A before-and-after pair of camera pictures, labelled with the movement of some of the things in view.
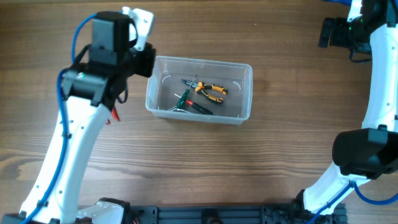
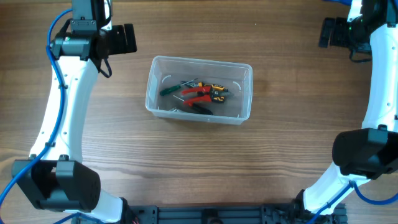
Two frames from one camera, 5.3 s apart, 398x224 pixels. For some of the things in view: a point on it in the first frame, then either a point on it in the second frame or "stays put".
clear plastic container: x=199 y=90 stays put
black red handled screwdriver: x=199 y=107 stays put
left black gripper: x=145 y=61 to x=125 y=38
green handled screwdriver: x=181 y=101 to x=172 y=88
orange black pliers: x=199 y=86 stays put
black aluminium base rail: x=266 y=214 stays put
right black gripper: x=325 y=32 stays put
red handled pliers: x=114 y=115 to x=214 y=93
